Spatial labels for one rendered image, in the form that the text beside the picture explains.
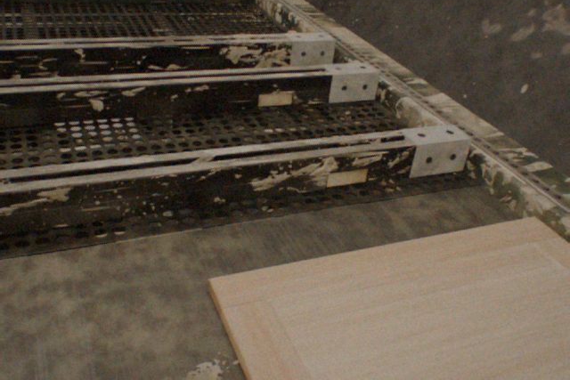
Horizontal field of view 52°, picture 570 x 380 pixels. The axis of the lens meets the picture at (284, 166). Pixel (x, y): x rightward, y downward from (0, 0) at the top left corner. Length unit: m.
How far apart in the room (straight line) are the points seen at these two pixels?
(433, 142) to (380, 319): 0.43
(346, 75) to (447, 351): 0.75
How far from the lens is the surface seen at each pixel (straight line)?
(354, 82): 1.35
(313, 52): 1.54
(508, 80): 2.45
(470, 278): 0.87
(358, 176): 1.03
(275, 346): 0.70
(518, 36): 2.57
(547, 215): 1.04
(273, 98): 1.28
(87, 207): 0.89
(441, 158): 1.12
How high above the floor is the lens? 1.80
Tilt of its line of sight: 38 degrees down
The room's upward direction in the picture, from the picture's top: 54 degrees counter-clockwise
